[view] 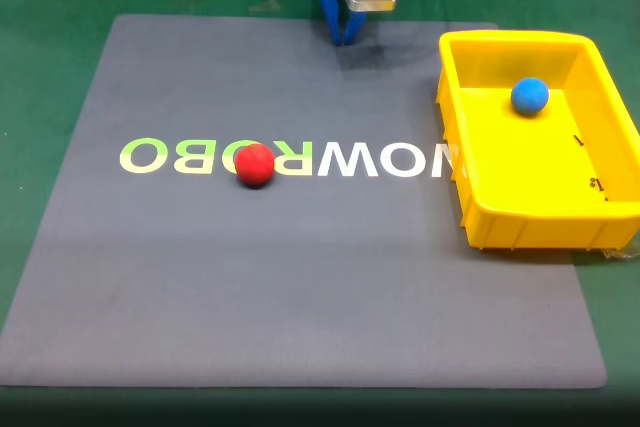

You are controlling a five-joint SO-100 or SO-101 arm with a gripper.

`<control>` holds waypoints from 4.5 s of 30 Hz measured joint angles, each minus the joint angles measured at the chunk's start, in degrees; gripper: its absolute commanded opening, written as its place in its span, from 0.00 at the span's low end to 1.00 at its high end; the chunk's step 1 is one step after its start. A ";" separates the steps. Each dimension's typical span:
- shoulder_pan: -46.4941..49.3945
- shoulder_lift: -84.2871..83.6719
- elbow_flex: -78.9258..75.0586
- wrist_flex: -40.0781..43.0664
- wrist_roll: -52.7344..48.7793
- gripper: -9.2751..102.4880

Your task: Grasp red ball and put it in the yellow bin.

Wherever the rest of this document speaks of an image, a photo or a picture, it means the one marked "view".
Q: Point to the red ball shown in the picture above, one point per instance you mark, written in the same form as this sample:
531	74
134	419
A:
255	165

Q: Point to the blue ball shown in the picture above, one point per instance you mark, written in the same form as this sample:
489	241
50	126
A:
530	95

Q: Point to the yellow plastic bin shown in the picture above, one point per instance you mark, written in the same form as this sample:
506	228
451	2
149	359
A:
530	172

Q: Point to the grey mat with lettering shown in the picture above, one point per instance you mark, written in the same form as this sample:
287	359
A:
300	272

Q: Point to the clear plastic wrap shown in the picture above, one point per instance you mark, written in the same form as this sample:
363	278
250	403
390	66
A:
622	253

